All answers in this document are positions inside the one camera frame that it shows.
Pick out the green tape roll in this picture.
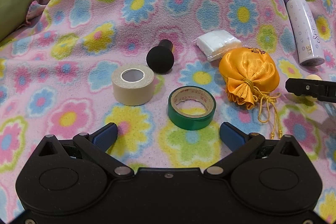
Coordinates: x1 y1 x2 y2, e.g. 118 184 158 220
167 86 217 131

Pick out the orange satin drawstring pouch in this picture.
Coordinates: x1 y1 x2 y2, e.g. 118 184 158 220
219 47 283 139

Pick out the beige tape roll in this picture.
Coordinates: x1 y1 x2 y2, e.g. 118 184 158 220
112 64 154 106

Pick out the white tissue pack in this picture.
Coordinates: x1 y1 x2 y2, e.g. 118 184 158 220
195 30 243 62

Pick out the purple white thermos bottle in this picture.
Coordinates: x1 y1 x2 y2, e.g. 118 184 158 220
284 0 325 67

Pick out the black foam ball attachment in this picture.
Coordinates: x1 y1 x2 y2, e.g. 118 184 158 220
146 39 174 74

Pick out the green cushion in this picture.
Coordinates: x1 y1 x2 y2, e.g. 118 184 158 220
0 0 34 40

